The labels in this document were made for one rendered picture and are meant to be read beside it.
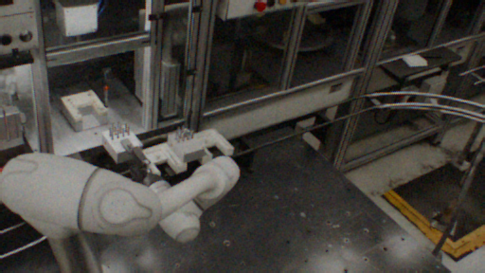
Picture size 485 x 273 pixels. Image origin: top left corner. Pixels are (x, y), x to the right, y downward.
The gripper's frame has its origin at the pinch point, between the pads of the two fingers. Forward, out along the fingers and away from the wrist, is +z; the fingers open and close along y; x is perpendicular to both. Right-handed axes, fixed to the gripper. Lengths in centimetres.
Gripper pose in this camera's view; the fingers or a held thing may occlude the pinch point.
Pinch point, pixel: (128, 151)
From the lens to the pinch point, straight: 187.2
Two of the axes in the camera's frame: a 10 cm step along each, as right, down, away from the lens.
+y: 1.4, -7.7, -6.3
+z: -5.5, -5.8, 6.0
